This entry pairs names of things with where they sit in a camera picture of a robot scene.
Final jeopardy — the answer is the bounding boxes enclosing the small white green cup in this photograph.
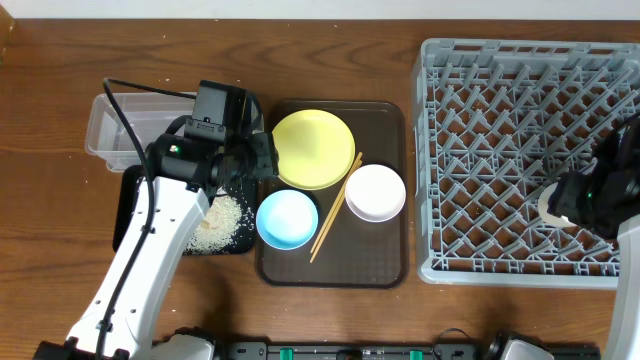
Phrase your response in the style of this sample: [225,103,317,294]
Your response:
[537,182,575,228]

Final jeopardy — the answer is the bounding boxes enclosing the yellow plate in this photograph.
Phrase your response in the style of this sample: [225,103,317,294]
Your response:
[272,109,356,190]

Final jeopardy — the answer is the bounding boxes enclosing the blue bowl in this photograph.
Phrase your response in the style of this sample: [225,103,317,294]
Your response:
[256,189,319,251]

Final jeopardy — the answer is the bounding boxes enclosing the white rice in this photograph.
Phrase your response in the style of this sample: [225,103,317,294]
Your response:
[184,183,256,256]

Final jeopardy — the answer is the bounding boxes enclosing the wooden chopstick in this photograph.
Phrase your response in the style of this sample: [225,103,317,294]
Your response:
[309,159,364,265]
[309,151,364,254]

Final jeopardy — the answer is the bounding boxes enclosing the white pink bowl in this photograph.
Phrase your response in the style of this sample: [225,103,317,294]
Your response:
[345,164,406,223]

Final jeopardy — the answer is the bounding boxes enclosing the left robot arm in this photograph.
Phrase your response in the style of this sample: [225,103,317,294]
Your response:
[34,132,277,359]

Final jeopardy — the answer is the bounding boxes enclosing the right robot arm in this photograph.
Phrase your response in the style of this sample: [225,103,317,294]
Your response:
[538,114,639,360]

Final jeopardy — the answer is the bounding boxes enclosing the clear plastic waste bin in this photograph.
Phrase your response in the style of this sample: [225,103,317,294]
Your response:
[85,93,195,172]

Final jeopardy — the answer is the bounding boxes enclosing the grey plastic dishwasher rack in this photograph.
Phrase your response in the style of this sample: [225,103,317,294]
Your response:
[411,38,639,290]

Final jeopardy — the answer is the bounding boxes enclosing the dark brown serving tray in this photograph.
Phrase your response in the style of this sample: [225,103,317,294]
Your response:
[256,99,409,289]

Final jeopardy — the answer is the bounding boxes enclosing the black plastic tray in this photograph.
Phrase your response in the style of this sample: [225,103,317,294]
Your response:
[112,165,257,256]

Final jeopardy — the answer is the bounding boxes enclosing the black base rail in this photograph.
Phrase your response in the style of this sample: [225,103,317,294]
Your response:
[159,341,601,360]

